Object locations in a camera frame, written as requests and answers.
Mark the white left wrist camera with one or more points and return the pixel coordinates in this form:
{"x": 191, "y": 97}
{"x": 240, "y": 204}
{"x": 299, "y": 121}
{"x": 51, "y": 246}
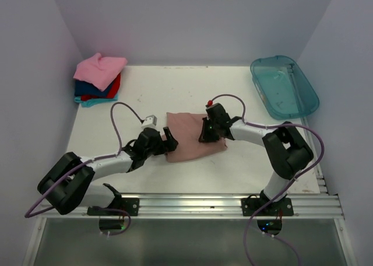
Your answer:
{"x": 149, "y": 122}

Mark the folded teal t-shirt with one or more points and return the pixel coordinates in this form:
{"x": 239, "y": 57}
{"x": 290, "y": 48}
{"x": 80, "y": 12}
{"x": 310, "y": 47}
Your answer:
{"x": 93, "y": 102}

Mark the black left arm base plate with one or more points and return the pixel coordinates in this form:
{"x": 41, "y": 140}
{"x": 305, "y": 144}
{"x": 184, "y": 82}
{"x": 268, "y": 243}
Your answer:
{"x": 129, "y": 205}

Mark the aluminium mounting rail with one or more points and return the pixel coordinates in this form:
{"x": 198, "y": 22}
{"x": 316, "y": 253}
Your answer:
{"x": 222, "y": 205}

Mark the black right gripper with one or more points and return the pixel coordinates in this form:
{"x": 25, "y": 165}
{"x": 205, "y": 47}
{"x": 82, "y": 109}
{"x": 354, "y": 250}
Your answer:
{"x": 204, "y": 136}

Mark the folded red t-shirt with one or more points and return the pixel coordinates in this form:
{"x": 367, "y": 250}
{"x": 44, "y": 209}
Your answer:
{"x": 112, "y": 92}

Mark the dusty pink printed t-shirt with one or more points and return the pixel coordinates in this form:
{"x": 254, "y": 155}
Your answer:
{"x": 186, "y": 128}

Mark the teal plastic bin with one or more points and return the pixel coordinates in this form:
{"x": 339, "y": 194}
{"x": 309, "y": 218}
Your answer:
{"x": 283, "y": 88}

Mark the folded pink t-shirt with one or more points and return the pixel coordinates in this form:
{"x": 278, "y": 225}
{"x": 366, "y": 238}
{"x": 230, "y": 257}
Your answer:
{"x": 99, "y": 71}

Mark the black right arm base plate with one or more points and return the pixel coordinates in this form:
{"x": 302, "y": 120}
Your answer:
{"x": 257, "y": 206}

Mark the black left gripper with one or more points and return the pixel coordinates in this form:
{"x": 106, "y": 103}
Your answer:
{"x": 165, "y": 146}

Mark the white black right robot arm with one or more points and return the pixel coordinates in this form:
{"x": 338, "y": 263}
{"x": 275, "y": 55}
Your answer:
{"x": 287, "y": 150}

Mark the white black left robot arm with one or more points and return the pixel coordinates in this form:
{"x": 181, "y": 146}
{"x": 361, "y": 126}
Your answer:
{"x": 70, "y": 182}

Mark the folded navy blue t-shirt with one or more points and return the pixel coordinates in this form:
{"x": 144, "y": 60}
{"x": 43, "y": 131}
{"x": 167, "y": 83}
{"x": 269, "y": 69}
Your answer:
{"x": 84, "y": 88}

